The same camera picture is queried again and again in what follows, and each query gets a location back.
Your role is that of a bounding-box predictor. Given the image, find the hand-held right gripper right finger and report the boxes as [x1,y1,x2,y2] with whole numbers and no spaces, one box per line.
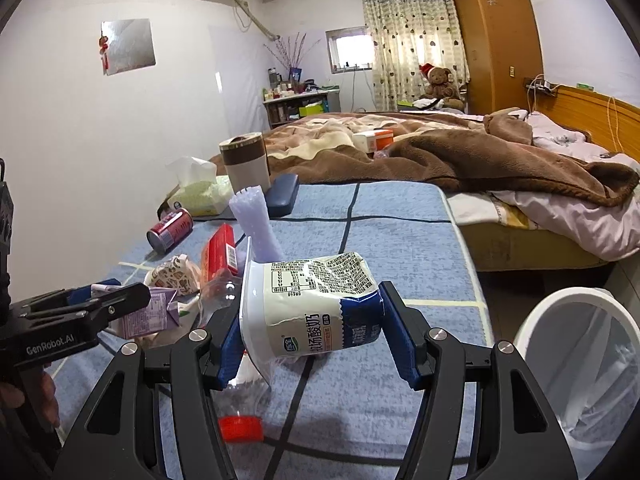
[378,280,583,480]

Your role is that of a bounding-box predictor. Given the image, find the black white clothes pile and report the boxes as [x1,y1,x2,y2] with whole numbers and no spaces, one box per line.
[397,97,466,113]

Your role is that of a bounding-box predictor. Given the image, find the power strip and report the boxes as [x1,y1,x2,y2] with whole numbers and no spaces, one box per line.
[522,77,558,97]

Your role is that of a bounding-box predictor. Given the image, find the brown cream patterned blanket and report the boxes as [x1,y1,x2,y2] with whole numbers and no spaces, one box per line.
[210,112,486,186]

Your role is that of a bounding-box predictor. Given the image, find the yellow charging cable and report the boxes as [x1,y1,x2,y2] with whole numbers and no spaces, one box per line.
[606,94,627,154]

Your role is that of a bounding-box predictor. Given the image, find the clear bottle with red cap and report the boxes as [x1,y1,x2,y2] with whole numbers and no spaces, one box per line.
[199,269,273,445]

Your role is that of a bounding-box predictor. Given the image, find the plain brown fleece blanket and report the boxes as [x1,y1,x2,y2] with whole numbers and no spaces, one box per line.
[375,110,640,208]

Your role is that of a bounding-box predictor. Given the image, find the person's left hand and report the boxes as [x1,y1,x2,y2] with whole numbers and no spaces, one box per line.
[0,369,61,431]

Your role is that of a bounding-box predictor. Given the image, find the green soft tissue pack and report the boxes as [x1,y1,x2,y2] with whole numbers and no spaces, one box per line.
[159,156,235,218]

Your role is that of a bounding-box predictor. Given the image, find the white plastic bin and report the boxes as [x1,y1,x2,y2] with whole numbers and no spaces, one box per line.
[514,287,640,461]

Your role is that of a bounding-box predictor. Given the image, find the red cartoon drink can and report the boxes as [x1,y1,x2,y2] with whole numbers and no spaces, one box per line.
[146,208,194,253]

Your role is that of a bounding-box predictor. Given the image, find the wooden wardrobe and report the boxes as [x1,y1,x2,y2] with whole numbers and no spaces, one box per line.
[450,0,546,116]

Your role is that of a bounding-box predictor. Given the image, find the dried branches in blue vase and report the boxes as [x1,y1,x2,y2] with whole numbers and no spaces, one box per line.
[264,31,321,93]

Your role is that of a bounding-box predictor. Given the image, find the pale purple foam net sleeve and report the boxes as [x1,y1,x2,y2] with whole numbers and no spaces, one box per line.
[229,186,285,263]

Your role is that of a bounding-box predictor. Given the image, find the printed snack wrapper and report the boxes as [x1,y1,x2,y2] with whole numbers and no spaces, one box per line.
[144,254,202,296]

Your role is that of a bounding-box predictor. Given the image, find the brown teddy bear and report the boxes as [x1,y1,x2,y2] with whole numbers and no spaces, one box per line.
[419,63,466,111]

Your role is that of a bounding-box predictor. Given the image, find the white blue yogurt cup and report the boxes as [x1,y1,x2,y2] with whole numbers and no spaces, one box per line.
[239,251,384,390]

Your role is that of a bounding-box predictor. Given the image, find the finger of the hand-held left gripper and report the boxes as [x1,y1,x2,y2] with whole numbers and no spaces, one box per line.
[9,282,122,317]
[19,281,152,334]

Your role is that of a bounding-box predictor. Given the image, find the heart print curtain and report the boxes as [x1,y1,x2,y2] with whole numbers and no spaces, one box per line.
[359,0,471,111]

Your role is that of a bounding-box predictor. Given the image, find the pale pink duvet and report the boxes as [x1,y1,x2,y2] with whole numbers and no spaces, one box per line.
[447,110,640,262]

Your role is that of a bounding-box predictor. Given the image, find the silver foil wall sheet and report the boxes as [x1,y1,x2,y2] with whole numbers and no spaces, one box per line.
[100,18,157,77]

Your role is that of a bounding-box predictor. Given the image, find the wrapped air conditioner pipe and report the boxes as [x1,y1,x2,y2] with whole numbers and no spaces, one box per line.
[220,0,281,41]

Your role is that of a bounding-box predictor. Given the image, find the wooden headboard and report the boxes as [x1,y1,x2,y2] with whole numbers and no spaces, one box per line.
[522,77,640,157]

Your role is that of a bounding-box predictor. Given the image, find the dark blue glasses case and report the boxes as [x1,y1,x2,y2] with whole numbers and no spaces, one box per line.
[265,174,301,218]

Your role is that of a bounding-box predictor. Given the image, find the small window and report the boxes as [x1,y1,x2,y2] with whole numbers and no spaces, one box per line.
[326,27,375,73]

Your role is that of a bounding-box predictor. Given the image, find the clear plastic bin liner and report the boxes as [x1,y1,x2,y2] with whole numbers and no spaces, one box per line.
[544,304,640,457]

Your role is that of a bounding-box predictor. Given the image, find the purple milk carton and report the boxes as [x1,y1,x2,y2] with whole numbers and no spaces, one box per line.
[110,284,183,340]

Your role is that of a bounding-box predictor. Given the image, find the cluttered white shelf unit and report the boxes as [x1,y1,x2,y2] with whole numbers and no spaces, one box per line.
[262,85,343,128]

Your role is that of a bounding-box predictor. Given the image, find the orange and white box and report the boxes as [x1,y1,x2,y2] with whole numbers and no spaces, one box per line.
[352,129,395,155]

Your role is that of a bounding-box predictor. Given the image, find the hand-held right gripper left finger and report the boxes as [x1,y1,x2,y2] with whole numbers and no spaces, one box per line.
[52,305,251,480]

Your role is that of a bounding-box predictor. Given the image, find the flat red box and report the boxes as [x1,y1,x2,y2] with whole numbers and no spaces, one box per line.
[200,223,240,286]

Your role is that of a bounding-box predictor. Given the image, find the brown and white cup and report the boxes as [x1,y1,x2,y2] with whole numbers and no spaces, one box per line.
[219,132,273,196]

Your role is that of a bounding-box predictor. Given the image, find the bed with yellow skirt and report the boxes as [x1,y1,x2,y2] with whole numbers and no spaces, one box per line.
[457,192,618,273]

